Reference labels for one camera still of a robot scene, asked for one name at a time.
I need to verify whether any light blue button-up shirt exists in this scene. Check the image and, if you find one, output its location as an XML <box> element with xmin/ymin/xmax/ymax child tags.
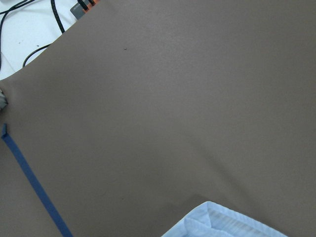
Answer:
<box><xmin>163</xmin><ymin>201</ymin><xmax>285</xmax><ymax>237</ymax></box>

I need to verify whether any orange circuit board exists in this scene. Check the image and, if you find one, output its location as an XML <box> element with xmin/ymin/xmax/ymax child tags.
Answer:
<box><xmin>70</xmin><ymin>0</ymin><xmax>99</xmax><ymax>20</ymax></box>

